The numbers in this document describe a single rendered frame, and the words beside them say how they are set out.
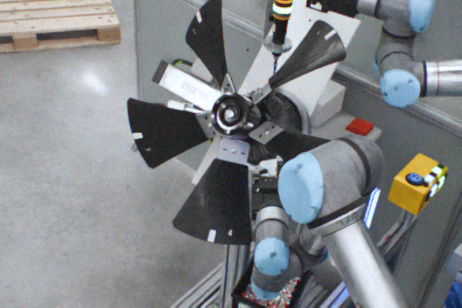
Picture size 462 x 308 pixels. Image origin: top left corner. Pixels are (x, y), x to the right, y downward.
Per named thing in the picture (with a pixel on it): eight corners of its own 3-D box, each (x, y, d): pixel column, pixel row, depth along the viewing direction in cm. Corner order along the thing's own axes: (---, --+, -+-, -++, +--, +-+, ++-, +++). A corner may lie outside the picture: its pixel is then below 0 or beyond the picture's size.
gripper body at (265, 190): (252, 170, 155) (250, 204, 146) (286, 170, 155) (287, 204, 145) (252, 193, 160) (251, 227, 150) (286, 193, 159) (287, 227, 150)
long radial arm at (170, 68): (253, 108, 198) (238, 101, 187) (242, 130, 199) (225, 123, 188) (186, 72, 210) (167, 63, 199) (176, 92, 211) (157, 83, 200)
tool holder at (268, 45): (264, 33, 157) (268, -3, 151) (292, 36, 158) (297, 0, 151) (262, 51, 151) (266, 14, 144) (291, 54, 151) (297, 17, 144)
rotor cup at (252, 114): (219, 133, 184) (196, 125, 172) (242, 89, 183) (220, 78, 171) (256, 155, 178) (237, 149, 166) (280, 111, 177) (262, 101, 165)
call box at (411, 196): (410, 177, 196) (419, 151, 189) (439, 192, 192) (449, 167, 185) (385, 203, 186) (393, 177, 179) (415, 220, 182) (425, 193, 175)
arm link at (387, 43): (372, 86, 138) (384, 42, 130) (370, 59, 146) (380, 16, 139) (407, 90, 138) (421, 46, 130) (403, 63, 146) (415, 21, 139)
